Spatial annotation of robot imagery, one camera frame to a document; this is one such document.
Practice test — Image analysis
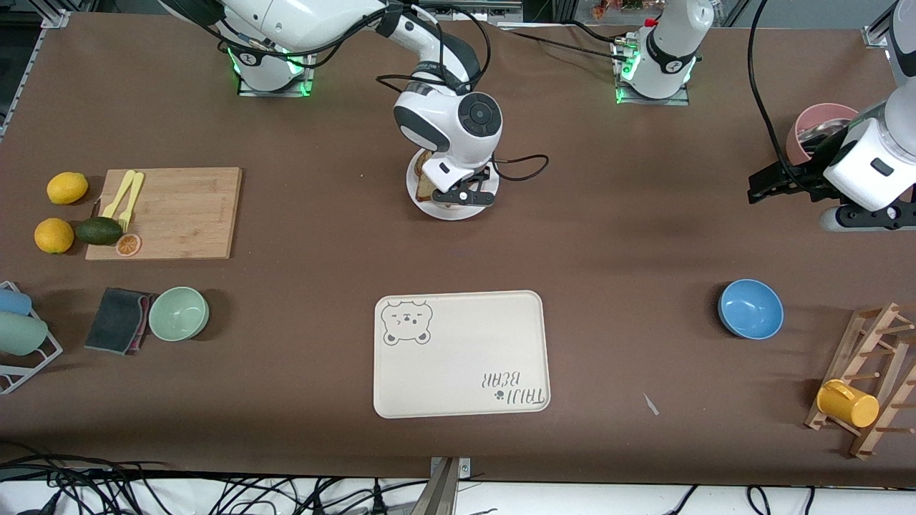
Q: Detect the pale green bowl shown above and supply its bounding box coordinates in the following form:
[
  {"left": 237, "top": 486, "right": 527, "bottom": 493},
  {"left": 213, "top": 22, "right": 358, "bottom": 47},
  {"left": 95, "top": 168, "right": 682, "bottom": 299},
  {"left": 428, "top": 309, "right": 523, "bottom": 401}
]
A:
[{"left": 148, "top": 287, "right": 210, "bottom": 342}]

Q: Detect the blue bowl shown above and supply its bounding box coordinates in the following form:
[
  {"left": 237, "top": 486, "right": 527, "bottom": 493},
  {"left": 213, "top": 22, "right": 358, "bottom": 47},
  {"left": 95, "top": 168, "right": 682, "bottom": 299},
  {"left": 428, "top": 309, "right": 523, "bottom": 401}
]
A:
[{"left": 718, "top": 279, "right": 785, "bottom": 340}]

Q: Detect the black table cable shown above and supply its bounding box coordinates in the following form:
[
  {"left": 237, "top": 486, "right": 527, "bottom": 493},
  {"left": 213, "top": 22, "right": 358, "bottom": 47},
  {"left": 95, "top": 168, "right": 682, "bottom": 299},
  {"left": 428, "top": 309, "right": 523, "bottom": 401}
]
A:
[{"left": 497, "top": 20, "right": 634, "bottom": 64}]

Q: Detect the white round plate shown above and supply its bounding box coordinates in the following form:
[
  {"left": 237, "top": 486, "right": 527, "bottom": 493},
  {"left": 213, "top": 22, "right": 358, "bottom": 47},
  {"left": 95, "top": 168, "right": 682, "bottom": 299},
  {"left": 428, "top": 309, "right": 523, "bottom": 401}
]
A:
[{"left": 406, "top": 147, "right": 500, "bottom": 221}]

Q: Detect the large metal spoon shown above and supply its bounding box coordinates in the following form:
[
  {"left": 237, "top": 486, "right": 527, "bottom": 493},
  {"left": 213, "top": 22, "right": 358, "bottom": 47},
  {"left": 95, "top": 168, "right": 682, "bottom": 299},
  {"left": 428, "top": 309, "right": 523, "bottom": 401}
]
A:
[{"left": 798, "top": 118, "right": 852, "bottom": 147}]

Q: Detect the round-topped bread slice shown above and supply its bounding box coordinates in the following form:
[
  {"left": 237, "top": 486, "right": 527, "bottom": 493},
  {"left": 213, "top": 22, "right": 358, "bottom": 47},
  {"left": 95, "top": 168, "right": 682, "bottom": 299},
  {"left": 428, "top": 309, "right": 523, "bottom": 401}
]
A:
[{"left": 415, "top": 150, "right": 434, "bottom": 202}]

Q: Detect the yellow lemon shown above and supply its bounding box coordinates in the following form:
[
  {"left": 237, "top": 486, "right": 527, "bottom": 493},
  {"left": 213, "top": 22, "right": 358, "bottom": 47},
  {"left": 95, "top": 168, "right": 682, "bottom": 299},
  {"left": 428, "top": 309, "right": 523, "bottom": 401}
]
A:
[{"left": 47, "top": 172, "right": 89, "bottom": 205}]

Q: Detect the light blue cup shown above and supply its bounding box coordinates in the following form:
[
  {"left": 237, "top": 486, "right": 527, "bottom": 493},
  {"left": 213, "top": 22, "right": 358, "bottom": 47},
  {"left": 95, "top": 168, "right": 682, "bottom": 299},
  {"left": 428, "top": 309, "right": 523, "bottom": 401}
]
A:
[{"left": 0, "top": 288, "right": 33, "bottom": 317}]

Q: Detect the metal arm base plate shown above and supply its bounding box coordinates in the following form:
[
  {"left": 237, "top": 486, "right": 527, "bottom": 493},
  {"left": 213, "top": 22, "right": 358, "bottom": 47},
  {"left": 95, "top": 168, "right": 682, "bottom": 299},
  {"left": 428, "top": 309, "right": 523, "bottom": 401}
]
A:
[
  {"left": 615, "top": 39, "right": 691, "bottom": 107},
  {"left": 238, "top": 50, "right": 318, "bottom": 98}
]

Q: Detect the white wire rack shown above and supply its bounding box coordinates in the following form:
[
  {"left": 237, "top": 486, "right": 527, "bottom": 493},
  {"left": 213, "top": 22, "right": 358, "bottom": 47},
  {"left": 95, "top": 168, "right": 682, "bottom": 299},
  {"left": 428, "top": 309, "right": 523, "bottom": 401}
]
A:
[{"left": 0, "top": 281, "right": 64, "bottom": 395}]

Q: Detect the black floor cable tangle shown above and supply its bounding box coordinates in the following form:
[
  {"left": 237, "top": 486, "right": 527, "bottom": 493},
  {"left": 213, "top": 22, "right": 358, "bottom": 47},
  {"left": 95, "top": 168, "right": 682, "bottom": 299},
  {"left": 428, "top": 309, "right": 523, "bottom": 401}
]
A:
[{"left": 0, "top": 438, "right": 430, "bottom": 515}]

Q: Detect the wooden cutting board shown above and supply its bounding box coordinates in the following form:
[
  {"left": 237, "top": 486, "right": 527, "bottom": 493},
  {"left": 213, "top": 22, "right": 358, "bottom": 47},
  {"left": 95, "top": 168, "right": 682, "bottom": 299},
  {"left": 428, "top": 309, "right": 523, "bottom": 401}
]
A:
[{"left": 85, "top": 167, "right": 243, "bottom": 261}]

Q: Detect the round yellow-orange citrus fruit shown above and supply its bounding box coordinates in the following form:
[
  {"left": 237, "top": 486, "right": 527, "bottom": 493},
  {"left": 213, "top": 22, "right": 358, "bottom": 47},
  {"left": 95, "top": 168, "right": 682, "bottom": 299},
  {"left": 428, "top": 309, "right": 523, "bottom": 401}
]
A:
[{"left": 34, "top": 218, "right": 75, "bottom": 255}]

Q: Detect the yellow mug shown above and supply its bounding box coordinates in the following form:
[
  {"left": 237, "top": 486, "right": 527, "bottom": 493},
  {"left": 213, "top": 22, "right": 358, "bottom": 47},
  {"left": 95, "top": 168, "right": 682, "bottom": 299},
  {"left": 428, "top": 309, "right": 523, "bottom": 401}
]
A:
[{"left": 817, "top": 379, "right": 880, "bottom": 428}]

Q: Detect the yellow plastic knife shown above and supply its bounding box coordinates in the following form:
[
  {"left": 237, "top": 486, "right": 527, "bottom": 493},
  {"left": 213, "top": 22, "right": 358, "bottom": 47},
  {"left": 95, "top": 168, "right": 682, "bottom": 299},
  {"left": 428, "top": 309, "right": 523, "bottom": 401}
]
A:
[{"left": 100, "top": 170, "right": 137, "bottom": 219}]

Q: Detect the grey and pink folded cloth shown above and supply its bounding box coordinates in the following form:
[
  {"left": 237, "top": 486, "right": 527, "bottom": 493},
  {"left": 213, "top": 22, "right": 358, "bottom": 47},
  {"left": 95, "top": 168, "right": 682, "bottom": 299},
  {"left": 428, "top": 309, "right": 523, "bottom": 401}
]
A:
[{"left": 84, "top": 288, "right": 156, "bottom": 355}]

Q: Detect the pink bowl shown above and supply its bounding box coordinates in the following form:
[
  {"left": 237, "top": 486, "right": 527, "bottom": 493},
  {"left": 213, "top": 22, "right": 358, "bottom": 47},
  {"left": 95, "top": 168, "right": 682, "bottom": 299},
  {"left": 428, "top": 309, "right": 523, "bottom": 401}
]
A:
[{"left": 786, "top": 103, "right": 859, "bottom": 164}]

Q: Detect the colourful flower decoration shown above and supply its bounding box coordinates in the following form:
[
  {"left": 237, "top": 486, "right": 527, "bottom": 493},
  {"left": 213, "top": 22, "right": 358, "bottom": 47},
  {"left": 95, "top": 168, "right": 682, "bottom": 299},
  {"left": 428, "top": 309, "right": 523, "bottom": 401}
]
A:
[{"left": 590, "top": 0, "right": 666, "bottom": 19}]

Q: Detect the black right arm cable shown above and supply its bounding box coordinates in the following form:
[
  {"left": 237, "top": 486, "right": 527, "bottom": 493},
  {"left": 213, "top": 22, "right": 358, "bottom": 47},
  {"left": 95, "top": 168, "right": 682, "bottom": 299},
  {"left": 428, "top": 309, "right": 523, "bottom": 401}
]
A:
[{"left": 215, "top": 0, "right": 550, "bottom": 184}]

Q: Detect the dark green avocado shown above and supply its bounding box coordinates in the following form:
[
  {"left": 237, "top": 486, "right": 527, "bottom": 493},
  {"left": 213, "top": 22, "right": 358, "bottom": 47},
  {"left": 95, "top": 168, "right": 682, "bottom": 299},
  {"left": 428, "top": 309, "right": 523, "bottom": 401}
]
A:
[{"left": 74, "top": 217, "right": 124, "bottom": 247}]

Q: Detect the grey background equipment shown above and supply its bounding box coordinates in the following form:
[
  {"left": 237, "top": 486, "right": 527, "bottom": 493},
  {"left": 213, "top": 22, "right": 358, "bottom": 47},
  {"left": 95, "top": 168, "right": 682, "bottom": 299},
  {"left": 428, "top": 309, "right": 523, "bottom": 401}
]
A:
[{"left": 419, "top": 0, "right": 573, "bottom": 24}]

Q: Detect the pale green cup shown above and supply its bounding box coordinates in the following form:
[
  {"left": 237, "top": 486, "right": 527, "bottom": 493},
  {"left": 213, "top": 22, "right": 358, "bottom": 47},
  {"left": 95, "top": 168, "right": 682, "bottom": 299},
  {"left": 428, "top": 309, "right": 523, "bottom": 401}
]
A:
[{"left": 0, "top": 312, "right": 49, "bottom": 356}]

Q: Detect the wooden mug rack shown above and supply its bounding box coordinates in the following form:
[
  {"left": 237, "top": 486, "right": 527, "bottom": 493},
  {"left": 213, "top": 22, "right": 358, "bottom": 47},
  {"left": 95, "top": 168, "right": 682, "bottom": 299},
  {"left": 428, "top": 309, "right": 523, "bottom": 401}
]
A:
[{"left": 804, "top": 302, "right": 916, "bottom": 459}]

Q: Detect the cream tray with bear print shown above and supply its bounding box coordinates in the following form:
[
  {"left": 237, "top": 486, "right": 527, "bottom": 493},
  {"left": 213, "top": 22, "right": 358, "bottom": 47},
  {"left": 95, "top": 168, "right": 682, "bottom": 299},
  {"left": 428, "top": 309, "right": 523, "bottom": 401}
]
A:
[{"left": 373, "top": 290, "right": 552, "bottom": 419}]

